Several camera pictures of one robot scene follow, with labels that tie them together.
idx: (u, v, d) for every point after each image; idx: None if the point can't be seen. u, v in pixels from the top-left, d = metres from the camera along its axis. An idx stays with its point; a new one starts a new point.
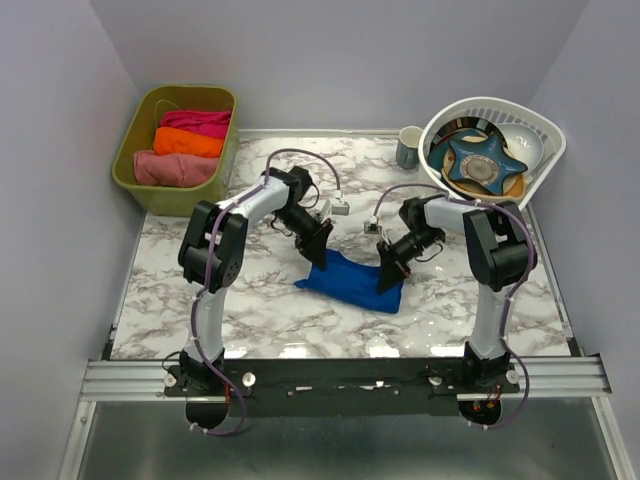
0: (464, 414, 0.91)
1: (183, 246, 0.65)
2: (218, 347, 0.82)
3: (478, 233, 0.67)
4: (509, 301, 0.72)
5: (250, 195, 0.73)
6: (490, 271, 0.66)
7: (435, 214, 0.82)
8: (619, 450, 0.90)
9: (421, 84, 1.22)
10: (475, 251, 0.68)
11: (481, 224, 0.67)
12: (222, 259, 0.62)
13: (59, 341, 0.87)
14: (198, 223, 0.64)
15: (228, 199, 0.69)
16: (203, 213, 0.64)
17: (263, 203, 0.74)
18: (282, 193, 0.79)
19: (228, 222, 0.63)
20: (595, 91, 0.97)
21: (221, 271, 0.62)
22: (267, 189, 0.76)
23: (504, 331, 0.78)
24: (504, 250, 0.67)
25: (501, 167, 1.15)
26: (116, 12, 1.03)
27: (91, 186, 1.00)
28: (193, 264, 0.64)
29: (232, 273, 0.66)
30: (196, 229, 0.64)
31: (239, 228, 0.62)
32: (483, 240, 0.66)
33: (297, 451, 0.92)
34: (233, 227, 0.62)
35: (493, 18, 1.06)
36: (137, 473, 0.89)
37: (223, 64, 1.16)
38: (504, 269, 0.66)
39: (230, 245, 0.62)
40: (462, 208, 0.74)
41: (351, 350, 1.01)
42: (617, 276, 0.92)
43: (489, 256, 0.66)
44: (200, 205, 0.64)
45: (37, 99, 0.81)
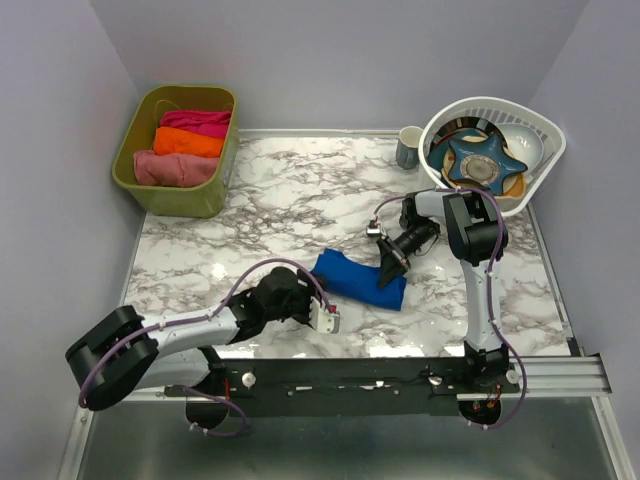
0: (464, 414, 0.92)
1: (81, 343, 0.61)
2: (200, 374, 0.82)
3: (453, 213, 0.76)
4: (490, 276, 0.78)
5: (188, 322, 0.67)
6: (464, 247, 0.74)
7: (422, 204, 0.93)
8: (619, 449, 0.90)
9: (422, 83, 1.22)
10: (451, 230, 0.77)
11: (456, 205, 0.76)
12: (103, 380, 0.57)
13: (59, 342, 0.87)
14: (108, 329, 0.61)
15: (157, 318, 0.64)
16: (120, 321, 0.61)
17: (194, 336, 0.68)
18: (228, 331, 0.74)
19: (134, 346, 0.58)
20: (595, 91, 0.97)
21: (95, 392, 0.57)
22: (212, 322, 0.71)
23: (494, 314, 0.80)
24: (477, 226, 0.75)
25: (501, 167, 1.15)
26: (116, 12, 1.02)
27: (91, 186, 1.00)
28: (81, 368, 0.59)
29: (115, 398, 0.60)
30: (104, 333, 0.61)
31: (140, 359, 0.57)
32: (458, 219, 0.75)
33: (297, 451, 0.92)
34: (135, 355, 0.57)
35: (494, 18, 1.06)
36: (137, 473, 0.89)
37: (223, 64, 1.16)
38: (476, 244, 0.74)
39: (120, 371, 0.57)
40: (442, 195, 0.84)
41: (351, 350, 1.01)
42: (618, 276, 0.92)
43: (464, 233, 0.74)
44: (121, 311, 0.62)
45: (36, 99, 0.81)
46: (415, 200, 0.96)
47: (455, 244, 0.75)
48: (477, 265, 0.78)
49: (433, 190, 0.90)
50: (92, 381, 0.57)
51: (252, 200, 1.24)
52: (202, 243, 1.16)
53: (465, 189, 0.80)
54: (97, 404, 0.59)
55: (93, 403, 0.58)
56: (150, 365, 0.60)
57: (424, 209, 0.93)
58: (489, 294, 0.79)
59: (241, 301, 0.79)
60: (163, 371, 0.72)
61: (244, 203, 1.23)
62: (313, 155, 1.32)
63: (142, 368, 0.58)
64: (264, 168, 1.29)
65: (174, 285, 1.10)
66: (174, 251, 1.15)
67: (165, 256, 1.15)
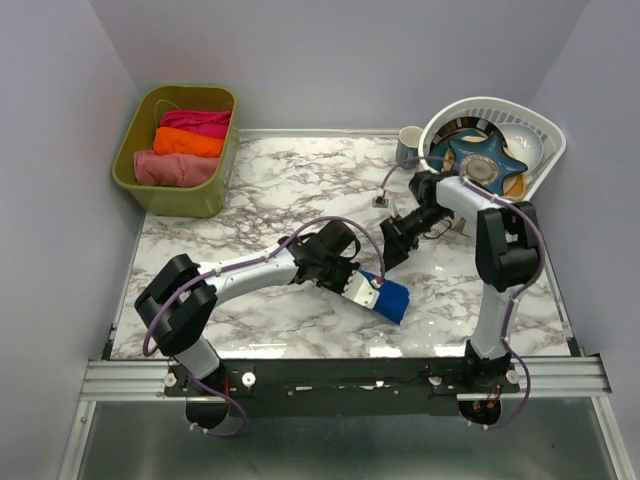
0: (465, 414, 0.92)
1: (146, 294, 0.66)
2: (210, 367, 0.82)
3: (492, 235, 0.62)
4: (513, 302, 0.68)
5: (246, 264, 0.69)
6: (496, 273, 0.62)
7: (446, 194, 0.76)
8: (619, 449, 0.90)
9: (422, 83, 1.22)
10: (485, 251, 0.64)
11: (496, 225, 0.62)
12: (171, 326, 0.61)
13: (59, 341, 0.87)
14: (168, 279, 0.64)
15: (211, 264, 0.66)
16: (177, 269, 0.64)
17: (254, 277, 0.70)
18: (289, 271, 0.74)
19: (194, 292, 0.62)
20: (595, 91, 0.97)
21: (167, 338, 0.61)
22: (268, 263, 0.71)
23: (506, 332, 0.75)
24: (514, 252, 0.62)
25: (501, 166, 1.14)
26: (117, 13, 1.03)
27: (91, 186, 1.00)
28: (149, 316, 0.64)
29: (181, 345, 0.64)
30: (164, 284, 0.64)
31: (198, 305, 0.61)
32: (494, 243, 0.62)
33: (297, 451, 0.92)
34: (196, 300, 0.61)
35: (493, 18, 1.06)
36: (137, 473, 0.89)
37: (223, 65, 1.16)
38: (510, 275, 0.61)
39: (185, 316, 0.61)
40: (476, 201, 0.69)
41: (351, 350, 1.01)
42: (618, 276, 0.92)
43: (497, 257, 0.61)
44: (178, 260, 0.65)
45: (37, 99, 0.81)
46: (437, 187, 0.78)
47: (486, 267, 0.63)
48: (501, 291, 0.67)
49: (462, 182, 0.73)
50: (163, 328, 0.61)
51: (252, 200, 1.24)
52: (202, 243, 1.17)
53: (500, 200, 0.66)
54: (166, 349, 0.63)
55: (169, 348, 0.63)
56: (208, 312, 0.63)
57: (447, 202, 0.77)
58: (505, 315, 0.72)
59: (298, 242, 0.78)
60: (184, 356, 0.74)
61: (244, 203, 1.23)
62: (313, 155, 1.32)
63: (206, 310, 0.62)
64: (264, 168, 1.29)
65: None
66: (174, 251, 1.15)
67: (165, 256, 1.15)
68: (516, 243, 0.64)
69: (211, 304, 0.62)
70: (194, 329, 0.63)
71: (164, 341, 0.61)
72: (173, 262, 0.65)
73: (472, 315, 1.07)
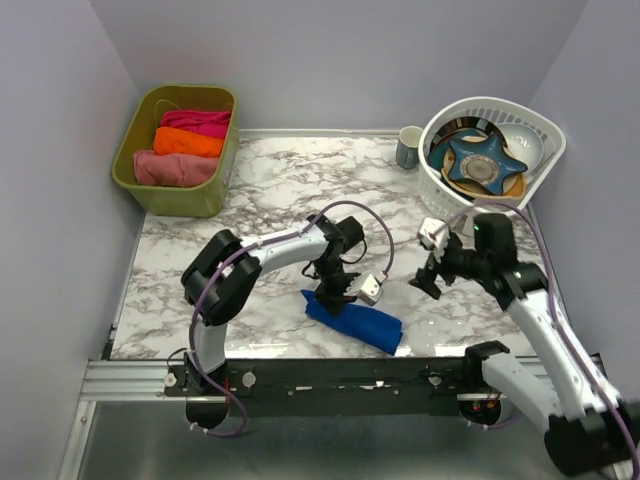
0: (465, 414, 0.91)
1: (192, 269, 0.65)
2: (216, 362, 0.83)
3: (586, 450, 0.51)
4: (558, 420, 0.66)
5: (283, 239, 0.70)
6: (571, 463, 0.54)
7: (527, 324, 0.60)
8: None
9: (422, 83, 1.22)
10: (571, 449, 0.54)
11: (596, 443, 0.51)
12: (219, 297, 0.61)
13: (59, 342, 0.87)
14: (212, 254, 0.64)
15: (253, 238, 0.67)
16: (221, 244, 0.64)
17: (289, 252, 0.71)
18: (319, 245, 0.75)
19: (240, 264, 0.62)
20: (595, 91, 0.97)
21: (214, 308, 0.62)
22: (302, 239, 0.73)
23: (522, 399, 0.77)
24: (604, 457, 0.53)
25: (501, 166, 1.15)
26: (116, 12, 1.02)
27: (91, 186, 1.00)
28: (195, 291, 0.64)
29: (228, 316, 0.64)
30: (209, 258, 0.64)
31: (246, 275, 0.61)
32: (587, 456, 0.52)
33: (297, 451, 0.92)
34: (242, 271, 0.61)
35: (493, 18, 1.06)
36: (137, 472, 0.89)
37: (223, 64, 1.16)
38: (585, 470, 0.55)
39: (231, 287, 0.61)
40: (570, 380, 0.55)
41: (351, 350, 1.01)
42: (618, 276, 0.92)
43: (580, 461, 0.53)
44: (221, 236, 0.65)
45: (37, 99, 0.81)
46: (512, 298, 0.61)
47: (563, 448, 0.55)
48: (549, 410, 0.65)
49: (550, 326, 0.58)
50: (210, 298, 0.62)
51: (252, 200, 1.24)
52: (202, 243, 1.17)
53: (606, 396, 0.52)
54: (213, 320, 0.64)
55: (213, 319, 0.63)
56: (254, 283, 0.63)
57: (517, 324, 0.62)
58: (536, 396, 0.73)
59: (325, 219, 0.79)
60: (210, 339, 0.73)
61: (244, 203, 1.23)
62: (313, 155, 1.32)
63: (250, 282, 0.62)
64: (264, 168, 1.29)
65: (175, 285, 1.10)
66: (174, 251, 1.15)
67: (165, 256, 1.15)
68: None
69: (256, 274, 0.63)
70: (240, 300, 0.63)
71: (210, 312, 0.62)
72: (217, 238, 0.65)
73: (472, 315, 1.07)
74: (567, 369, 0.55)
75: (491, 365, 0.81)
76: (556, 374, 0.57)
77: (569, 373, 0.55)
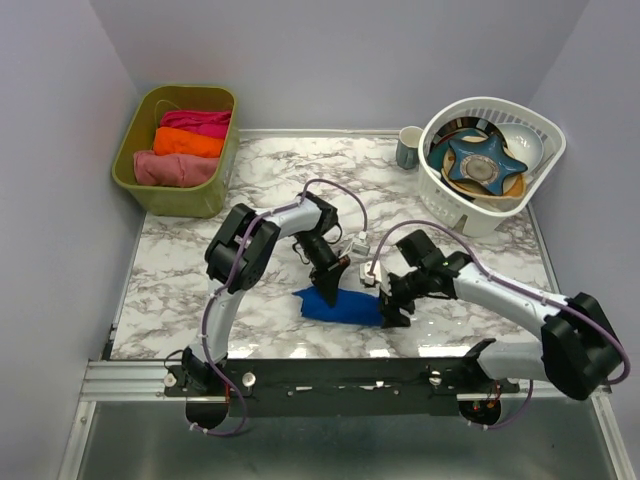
0: (465, 414, 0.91)
1: (214, 243, 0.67)
2: (222, 350, 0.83)
3: (569, 354, 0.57)
4: None
5: (286, 209, 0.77)
6: (578, 382, 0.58)
7: (474, 292, 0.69)
8: (619, 449, 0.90)
9: (422, 83, 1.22)
10: (564, 365, 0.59)
11: (571, 344, 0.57)
12: (248, 261, 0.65)
13: (58, 341, 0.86)
14: (233, 225, 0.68)
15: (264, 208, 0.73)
16: (240, 215, 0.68)
17: (294, 221, 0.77)
18: (315, 215, 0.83)
19: (261, 228, 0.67)
20: (595, 91, 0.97)
21: (245, 273, 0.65)
22: (301, 207, 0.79)
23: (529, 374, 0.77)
24: (595, 359, 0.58)
25: (501, 166, 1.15)
26: (116, 12, 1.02)
27: (91, 186, 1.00)
28: (222, 261, 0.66)
29: (255, 279, 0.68)
30: (231, 230, 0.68)
31: (271, 234, 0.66)
32: (574, 359, 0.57)
33: (297, 451, 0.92)
34: (266, 234, 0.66)
35: (493, 18, 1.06)
36: (137, 473, 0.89)
37: (223, 64, 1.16)
38: (597, 384, 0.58)
39: (258, 250, 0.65)
40: (522, 306, 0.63)
41: (351, 350, 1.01)
42: (617, 276, 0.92)
43: (581, 374, 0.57)
44: (238, 209, 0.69)
45: (37, 99, 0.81)
46: (454, 282, 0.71)
47: (565, 373, 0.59)
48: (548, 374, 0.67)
49: (488, 280, 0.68)
50: (241, 263, 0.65)
51: (252, 201, 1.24)
52: (202, 242, 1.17)
53: (552, 299, 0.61)
54: (244, 283, 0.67)
55: (240, 284, 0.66)
56: (274, 245, 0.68)
57: (471, 297, 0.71)
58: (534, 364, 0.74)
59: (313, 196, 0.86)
60: (231, 314, 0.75)
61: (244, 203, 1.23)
62: (313, 155, 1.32)
63: (271, 244, 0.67)
64: (264, 168, 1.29)
65: (175, 285, 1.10)
66: (174, 251, 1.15)
67: (165, 256, 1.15)
68: (587, 342, 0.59)
69: (276, 236, 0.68)
70: (264, 261, 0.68)
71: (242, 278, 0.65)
72: (234, 212, 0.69)
73: (472, 315, 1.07)
74: (517, 301, 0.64)
75: (488, 361, 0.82)
76: (517, 314, 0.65)
77: (519, 303, 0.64)
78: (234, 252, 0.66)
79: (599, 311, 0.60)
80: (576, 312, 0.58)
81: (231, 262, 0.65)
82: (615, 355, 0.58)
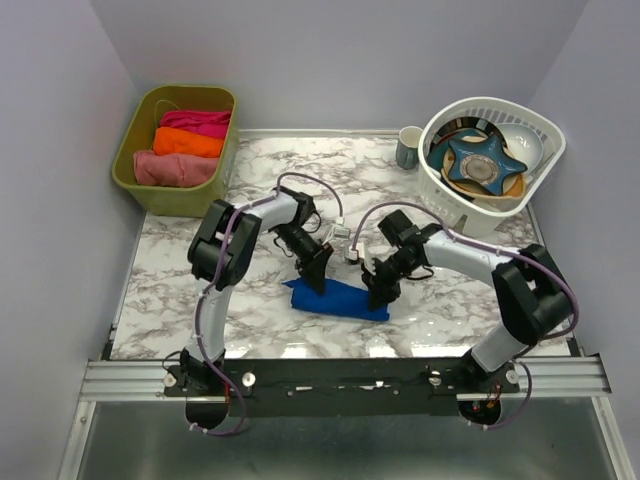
0: (464, 414, 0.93)
1: (196, 241, 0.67)
2: (218, 348, 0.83)
3: (520, 297, 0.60)
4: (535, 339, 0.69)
5: (263, 202, 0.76)
6: (532, 329, 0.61)
7: (443, 255, 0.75)
8: (618, 449, 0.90)
9: (422, 83, 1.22)
10: (516, 312, 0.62)
11: (521, 288, 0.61)
12: (232, 256, 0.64)
13: (58, 341, 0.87)
14: (212, 221, 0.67)
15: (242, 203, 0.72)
16: (219, 211, 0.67)
17: (273, 212, 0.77)
18: (292, 206, 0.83)
19: (242, 222, 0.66)
20: (595, 91, 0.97)
21: (231, 268, 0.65)
22: (278, 199, 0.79)
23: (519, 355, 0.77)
24: (547, 305, 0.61)
25: (501, 166, 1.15)
26: (116, 12, 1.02)
27: (90, 186, 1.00)
28: (206, 257, 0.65)
29: (242, 273, 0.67)
30: (211, 227, 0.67)
31: (253, 226, 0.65)
32: (523, 301, 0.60)
33: (297, 450, 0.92)
34: (247, 227, 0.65)
35: (493, 18, 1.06)
36: (137, 473, 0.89)
37: (223, 65, 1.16)
38: (547, 328, 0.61)
39: (242, 244, 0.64)
40: (480, 260, 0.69)
41: (350, 350, 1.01)
42: (618, 276, 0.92)
43: (533, 318, 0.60)
44: (216, 205, 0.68)
45: (37, 100, 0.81)
46: (425, 249, 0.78)
47: (519, 323, 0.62)
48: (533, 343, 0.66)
49: (453, 242, 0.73)
50: (225, 259, 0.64)
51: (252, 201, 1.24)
52: None
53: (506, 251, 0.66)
54: (231, 278, 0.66)
55: (227, 279, 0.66)
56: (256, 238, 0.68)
57: (442, 261, 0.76)
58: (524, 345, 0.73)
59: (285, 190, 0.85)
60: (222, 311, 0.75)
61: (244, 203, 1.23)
62: (313, 155, 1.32)
63: (254, 237, 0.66)
64: (264, 168, 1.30)
65: (175, 285, 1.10)
66: (174, 251, 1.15)
67: (165, 256, 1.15)
68: (539, 291, 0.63)
69: (259, 229, 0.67)
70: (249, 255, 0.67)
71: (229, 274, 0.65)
72: (213, 209, 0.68)
73: (472, 315, 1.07)
74: (476, 256, 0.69)
75: (482, 352, 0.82)
76: (479, 269, 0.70)
77: (477, 258, 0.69)
78: (217, 249, 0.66)
79: (548, 259, 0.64)
80: (525, 258, 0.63)
81: (215, 259, 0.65)
82: (565, 302, 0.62)
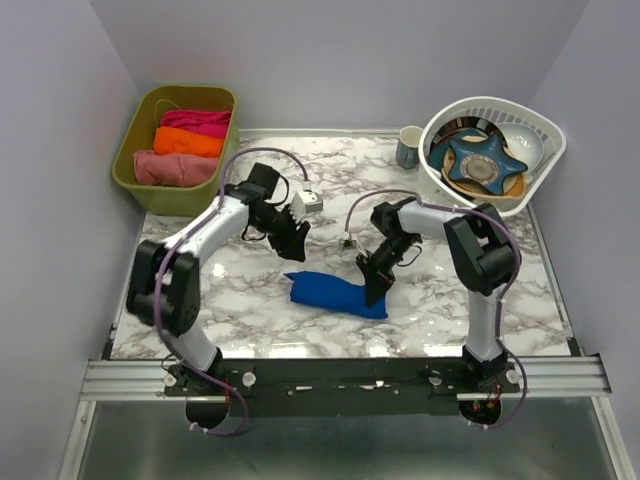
0: (464, 414, 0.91)
1: (131, 293, 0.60)
2: (209, 357, 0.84)
3: (464, 244, 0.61)
4: (501, 302, 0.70)
5: (204, 224, 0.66)
6: (476, 277, 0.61)
7: (415, 220, 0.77)
8: (619, 449, 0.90)
9: (422, 82, 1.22)
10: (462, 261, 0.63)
11: (466, 236, 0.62)
12: (173, 304, 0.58)
13: (58, 341, 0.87)
14: (144, 267, 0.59)
15: (176, 235, 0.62)
16: (147, 255, 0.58)
17: (219, 231, 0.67)
18: (244, 212, 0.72)
19: (175, 264, 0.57)
20: (596, 91, 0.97)
21: (176, 314, 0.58)
22: (222, 213, 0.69)
23: (500, 331, 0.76)
24: (493, 255, 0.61)
25: (501, 166, 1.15)
26: (117, 12, 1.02)
27: (90, 185, 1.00)
28: (146, 308, 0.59)
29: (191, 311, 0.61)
30: (143, 274, 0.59)
31: (186, 269, 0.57)
32: (467, 247, 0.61)
33: (297, 450, 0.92)
34: (182, 271, 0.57)
35: (494, 18, 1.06)
36: (136, 473, 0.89)
37: (223, 64, 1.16)
38: (493, 279, 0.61)
39: (179, 290, 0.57)
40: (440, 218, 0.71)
41: (351, 350, 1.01)
42: (618, 276, 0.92)
43: (476, 265, 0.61)
44: (142, 247, 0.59)
45: (37, 100, 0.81)
46: (399, 215, 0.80)
47: (465, 273, 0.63)
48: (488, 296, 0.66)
49: (422, 207, 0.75)
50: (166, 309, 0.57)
51: None
52: None
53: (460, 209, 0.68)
54: (179, 326, 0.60)
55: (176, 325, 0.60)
56: (198, 274, 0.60)
57: (414, 225, 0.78)
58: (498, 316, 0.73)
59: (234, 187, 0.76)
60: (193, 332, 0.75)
61: None
62: (313, 155, 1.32)
63: (194, 276, 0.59)
64: None
65: None
66: None
67: None
68: (488, 245, 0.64)
69: (196, 267, 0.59)
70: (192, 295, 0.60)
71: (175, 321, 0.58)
72: (140, 251, 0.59)
73: None
74: (437, 216, 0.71)
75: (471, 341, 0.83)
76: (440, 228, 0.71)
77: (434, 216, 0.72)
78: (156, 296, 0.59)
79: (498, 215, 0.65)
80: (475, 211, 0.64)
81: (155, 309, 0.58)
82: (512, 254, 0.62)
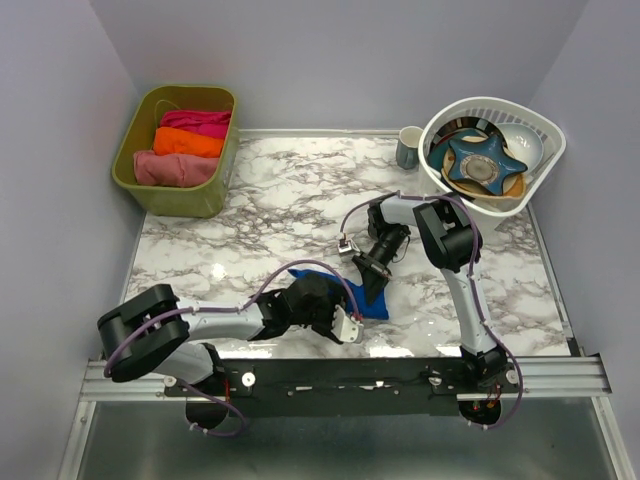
0: (465, 414, 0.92)
1: (112, 313, 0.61)
2: (200, 375, 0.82)
3: (431, 228, 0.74)
4: (473, 279, 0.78)
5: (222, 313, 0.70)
6: (442, 256, 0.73)
7: (392, 211, 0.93)
8: (619, 449, 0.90)
9: (421, 83, 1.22)
10: (430, 244, 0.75)
11: (432, 222, 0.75)
12: (132, 355, 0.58)
13: (58, 341, 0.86)
14: (139, 305, 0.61)
15: (193, 302, 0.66)
16: (155, 298, 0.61)
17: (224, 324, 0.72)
18: (254, 327, 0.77)
19: (166, 327, 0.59)
20: (596, 90, 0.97)
21: (123, 365, 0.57)
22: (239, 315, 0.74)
23: (483, 314, 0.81)
24: (457, 239, 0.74)
25: (501, 166, 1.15)
26: (116, 12, 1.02)
27: (90, 186, 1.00)
28: (110, 337, 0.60)
29: (141, 373, 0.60)
30: (136, 307, 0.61)
31: (170, 339, 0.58)
32: (432, 230, 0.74)
33: (296, 450, 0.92)
34: (166, 336, 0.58)
35: (493, 18, 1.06)
36: (136, 473, 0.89)
37: (223, 65, 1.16)
38: (455, 253, 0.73)
39: (149, 349, 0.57)
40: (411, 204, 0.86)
41: (351, 350, 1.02)
42: (617, 276, 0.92)
43: (441, 243, 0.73)
44: (158, 289, 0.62)
45: (36, 100, 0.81)
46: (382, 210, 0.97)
47: (433, 253, 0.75)
48: (459, 271, 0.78)
49: (397, 197, 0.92)
50: (125, 349, 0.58)
51: (252, 200, 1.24)
52: (202, 242, 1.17)
53: (431, 196, 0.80)
54: (116, 377, 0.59)
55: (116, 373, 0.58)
56: (176, 348, 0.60)
57: (392, 216, 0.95)
58: (475, 296, 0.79)
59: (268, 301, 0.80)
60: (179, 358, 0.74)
61: (244, 203, 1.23)
62: (313, 155, 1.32)
63: (171, 348, 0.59)
64: (265, 168, 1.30)
65: (174, 285, 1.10)
66: (174, 251, 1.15)
67: (165, 256, 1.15)
68: (453, 229, 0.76)
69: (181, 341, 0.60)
70: (154, 364, 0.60)
71: (119, 367, 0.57)
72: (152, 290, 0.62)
73: None
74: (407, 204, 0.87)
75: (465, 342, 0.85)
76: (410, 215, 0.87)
77: (408, 210, 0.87)
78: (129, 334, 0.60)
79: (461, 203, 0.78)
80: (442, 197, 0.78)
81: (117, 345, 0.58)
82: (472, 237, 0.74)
